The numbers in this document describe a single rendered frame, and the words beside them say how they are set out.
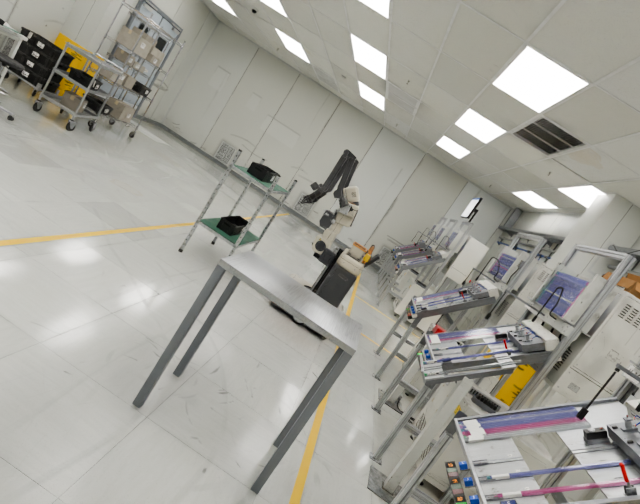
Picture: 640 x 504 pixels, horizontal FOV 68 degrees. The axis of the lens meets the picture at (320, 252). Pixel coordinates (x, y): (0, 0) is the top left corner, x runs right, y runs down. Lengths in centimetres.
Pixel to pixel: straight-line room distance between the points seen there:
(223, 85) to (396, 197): 509
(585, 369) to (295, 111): 995
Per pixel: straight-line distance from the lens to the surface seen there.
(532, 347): 324
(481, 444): 223
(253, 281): 206
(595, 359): 334
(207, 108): 1274
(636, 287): 366
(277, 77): 1240
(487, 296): 461
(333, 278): 445
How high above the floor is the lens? 136
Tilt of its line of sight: 9 degrees down
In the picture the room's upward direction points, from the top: 33 degrees clockwise
